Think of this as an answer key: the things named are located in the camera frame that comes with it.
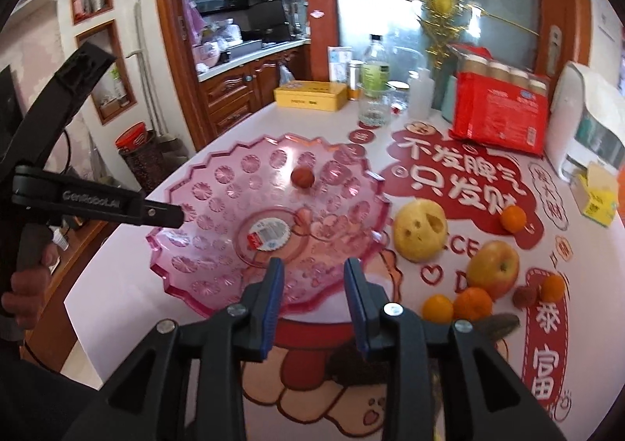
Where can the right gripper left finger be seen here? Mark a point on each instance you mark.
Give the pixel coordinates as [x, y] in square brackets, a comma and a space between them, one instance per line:
[186, 380]

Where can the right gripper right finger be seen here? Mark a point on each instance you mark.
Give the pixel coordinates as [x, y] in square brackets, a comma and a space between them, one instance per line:
[482, 397]

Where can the small orange mandarin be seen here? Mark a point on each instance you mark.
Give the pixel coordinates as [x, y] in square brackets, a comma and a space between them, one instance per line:
[438, 309]

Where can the overripe brown banana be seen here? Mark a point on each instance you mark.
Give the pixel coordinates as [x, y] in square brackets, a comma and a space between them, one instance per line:
[496, 327]

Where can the large orange mandarin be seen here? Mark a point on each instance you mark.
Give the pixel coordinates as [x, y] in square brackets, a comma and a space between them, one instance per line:
[473, 304]

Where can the red lychee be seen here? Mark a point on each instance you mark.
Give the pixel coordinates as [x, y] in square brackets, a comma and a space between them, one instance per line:
[302, 177]
[524, 297]

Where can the red yellow apple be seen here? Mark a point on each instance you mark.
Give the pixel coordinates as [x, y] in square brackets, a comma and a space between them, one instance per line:
[494, 269]

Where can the yellow pear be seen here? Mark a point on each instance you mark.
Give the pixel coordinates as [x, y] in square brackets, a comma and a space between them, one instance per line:
[420, 230]

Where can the left hand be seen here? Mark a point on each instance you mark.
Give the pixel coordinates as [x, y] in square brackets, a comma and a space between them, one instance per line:
[27, 297]

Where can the red lidded basket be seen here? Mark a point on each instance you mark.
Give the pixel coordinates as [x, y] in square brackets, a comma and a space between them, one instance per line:
[132, 138]

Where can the pink plastic fruit bowl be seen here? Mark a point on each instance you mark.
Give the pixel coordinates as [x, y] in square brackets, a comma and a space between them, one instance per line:
[241, 209]

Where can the yellow tissue box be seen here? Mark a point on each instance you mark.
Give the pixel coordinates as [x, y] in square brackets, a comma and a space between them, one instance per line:
[596, 194]

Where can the clear glass cup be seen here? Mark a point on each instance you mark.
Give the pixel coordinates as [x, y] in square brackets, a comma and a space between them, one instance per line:
[374, 107]

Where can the red snack package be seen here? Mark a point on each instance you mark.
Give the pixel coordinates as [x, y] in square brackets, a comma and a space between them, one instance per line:
[494, 113]

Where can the white squeeze bottle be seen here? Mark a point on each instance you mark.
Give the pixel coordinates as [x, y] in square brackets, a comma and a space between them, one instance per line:
[421, 87]

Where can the small glass jar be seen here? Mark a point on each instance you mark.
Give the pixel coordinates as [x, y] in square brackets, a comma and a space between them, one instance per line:
[400, 96]

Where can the yellow tin box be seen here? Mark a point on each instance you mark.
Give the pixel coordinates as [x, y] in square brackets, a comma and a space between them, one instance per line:
[312, 95]

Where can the white appliance with cloth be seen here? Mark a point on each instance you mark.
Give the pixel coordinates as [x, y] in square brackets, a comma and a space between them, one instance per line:
[586, 123]

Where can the plastic bottle green label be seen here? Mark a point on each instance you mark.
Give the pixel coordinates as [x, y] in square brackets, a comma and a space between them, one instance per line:
[375, 69]

